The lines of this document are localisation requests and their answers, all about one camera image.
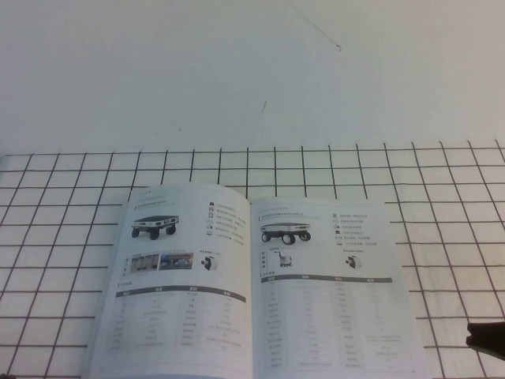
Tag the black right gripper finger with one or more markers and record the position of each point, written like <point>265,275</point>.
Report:
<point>491,345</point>
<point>489,329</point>

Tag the white printed brochure book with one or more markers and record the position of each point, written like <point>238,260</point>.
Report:
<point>252,296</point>

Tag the white mat with black grid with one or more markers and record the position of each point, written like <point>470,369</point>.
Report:
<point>434,237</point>

